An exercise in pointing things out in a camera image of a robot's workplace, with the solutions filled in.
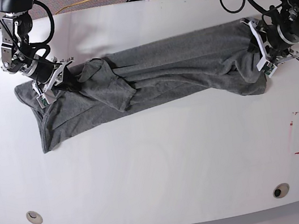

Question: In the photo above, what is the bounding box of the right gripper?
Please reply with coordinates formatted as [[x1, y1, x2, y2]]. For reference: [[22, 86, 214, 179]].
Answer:
[[27, 57, 82, 96]]

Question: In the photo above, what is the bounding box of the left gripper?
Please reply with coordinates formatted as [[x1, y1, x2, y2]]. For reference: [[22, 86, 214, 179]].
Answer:
[[240, 18, 299, 71]]

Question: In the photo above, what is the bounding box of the grey t-shirt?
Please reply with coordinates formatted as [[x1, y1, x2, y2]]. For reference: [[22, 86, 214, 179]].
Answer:
[[14, 20, 267, 153]]

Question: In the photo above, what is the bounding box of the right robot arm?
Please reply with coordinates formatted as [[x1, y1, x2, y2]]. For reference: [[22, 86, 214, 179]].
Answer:
[[0, 0, 81, 103]]

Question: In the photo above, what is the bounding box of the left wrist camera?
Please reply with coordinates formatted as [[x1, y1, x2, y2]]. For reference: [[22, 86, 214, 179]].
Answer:
[[257, 61, 277, 78]]

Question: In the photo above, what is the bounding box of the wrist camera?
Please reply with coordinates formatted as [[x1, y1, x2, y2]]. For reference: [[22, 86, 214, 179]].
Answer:
[[36, 90, 57, 109], [257, 61, 277, 78]]

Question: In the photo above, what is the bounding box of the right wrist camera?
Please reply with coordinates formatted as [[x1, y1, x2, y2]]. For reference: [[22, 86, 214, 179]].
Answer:
[[36, 90, 57, 109]]

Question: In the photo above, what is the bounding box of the yellow cable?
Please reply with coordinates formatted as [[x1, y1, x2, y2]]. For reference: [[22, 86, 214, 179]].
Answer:
[[53, 0, 104, 15]]

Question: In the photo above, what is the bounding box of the left table cable grommet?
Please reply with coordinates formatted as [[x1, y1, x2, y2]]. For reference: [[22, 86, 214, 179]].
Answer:
[[26, 211, 43, 224]]

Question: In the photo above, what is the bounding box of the table cable grommet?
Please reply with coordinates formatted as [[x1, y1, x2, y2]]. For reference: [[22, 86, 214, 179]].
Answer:
[[26, 211, 43, 224], [273, 183, 290, 199]]

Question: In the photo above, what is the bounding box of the right table cable grommet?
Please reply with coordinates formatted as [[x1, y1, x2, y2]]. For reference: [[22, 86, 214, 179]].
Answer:
[[273, 183, 290, 199]]

